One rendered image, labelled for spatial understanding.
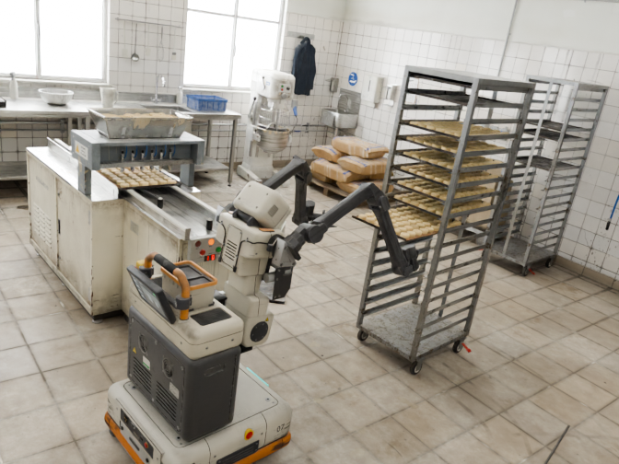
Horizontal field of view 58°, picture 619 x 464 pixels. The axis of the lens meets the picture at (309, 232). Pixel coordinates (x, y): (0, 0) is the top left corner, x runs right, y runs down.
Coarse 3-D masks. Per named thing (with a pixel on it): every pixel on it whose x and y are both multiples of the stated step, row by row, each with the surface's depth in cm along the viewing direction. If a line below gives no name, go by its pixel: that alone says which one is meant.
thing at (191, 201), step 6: (168, 186) 351; (174, 186) 347; (168, 192) 352; (174, 192) 345; (180, 192) 340; (186, 192) 338; (180, 198) 341; (186, 198) 335; (192, 198) 330; (192, 204) 331; (198, 204) 325; (204, 204) 322; (198, 210) 326; (204, 210) 320; (210, 210) 315; (210, 216) 316
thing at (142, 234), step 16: (128, 208) 327; (160, 208) 323; (176, 208) 327; (192, 208) 331; (128, 224) 330; (144, 224) 314; (160, 224) 300; (192, 224) 306; (208, 224) 300; (128, 240) 334; (144, 240) 317; (160, 240) 301; (176, 240) 287; (128, 256) 337; (144, 256) 319; (176, 256) 289; (160, 272) 306; (208, 272) 304; (224, 272) 311; (128, 288) 343; (128, 304) 346; (128, 320) 357
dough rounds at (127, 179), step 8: (104, 168) 354; (112, 168) 357; (120, 168) 360; (128, 168) 364; (136, 168) 368; (104, 176) 346; (112, 176) 342; (120, 176) 344; (128, 176) 349; (136, 176) 355; (144, 176) 351; (152, 176) 353; (160, 176) 357; (120, 184) 333; (128, 184) 331; (136, 184) 333; (144, 184) 337; (152, 184) 341
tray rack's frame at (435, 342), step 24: (432, 72) 301; (456, 72) 315; (528, 96) 326; (504, 192) 345; (480, 288) 369; (408, 312) 395; (384, 336) 358; (408, 336) 363; (432, 336) 367; (456, 336) 372
